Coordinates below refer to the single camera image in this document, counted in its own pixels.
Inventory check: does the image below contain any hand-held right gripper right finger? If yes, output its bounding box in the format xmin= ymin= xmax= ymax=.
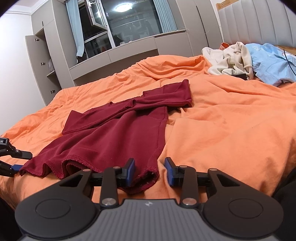
xmin=164 ymin=157 xmax=241 ymax=208

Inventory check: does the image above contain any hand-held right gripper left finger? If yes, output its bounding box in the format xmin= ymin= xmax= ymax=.
xmin=55 ymin=158 xmax=136 ymax=208

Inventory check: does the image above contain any white garment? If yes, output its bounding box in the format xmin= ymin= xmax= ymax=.
xmin=202 ymin=46 xmax=234 ymax=76

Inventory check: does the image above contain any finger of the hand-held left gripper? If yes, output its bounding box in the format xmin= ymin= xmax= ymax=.
xmin=0 ymin=143 xmax=33 ymax=160
xmin=0 ymin=162 xmax=25 ymax=178

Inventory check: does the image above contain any pleated light blue curtain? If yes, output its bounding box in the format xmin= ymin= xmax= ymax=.
xmin=157 ymin=0 xmax=178 ymax=33

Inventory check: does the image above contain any grey padded wooden headboard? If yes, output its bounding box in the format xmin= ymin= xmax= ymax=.
xmin=216 ymin=0 xmax=296 ymax=48

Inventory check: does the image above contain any grey built-in wardrobe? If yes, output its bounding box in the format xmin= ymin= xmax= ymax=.
xmin=25 ymin=0 xmax=223 ymax=106

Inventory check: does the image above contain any black cable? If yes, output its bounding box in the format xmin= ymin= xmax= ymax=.
xmin=283 ymin=52 xmax=296 ymax=76

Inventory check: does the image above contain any dark red long-sleeved shirt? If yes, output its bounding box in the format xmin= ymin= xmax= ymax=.
xmin=19 ymin=79 xmax=193 ymax=194

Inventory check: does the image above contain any window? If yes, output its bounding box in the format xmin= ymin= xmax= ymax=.
xmin=77 ymin=0 xmax=178 ymax=58

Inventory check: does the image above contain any plain light blue curtain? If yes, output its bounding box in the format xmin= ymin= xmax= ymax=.
xmin=66 ymin=0 xmax=85 ymax=58

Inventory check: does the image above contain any beige garment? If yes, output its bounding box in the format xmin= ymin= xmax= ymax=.
xmin=222 ymin=42 xmax=255 ymax=81

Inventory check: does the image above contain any orange blanket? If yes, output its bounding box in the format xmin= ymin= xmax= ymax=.
xmin=0 ymin=50 xmax=296 ymax=209

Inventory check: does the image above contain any grey wardrobe door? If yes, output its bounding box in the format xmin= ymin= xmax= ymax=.
xmin=25 ymin=35 xmax=62 ymax=106

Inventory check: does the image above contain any light blue garment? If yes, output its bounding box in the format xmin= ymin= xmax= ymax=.
xmin=245 ymin=43 xmax=296 ymax=87

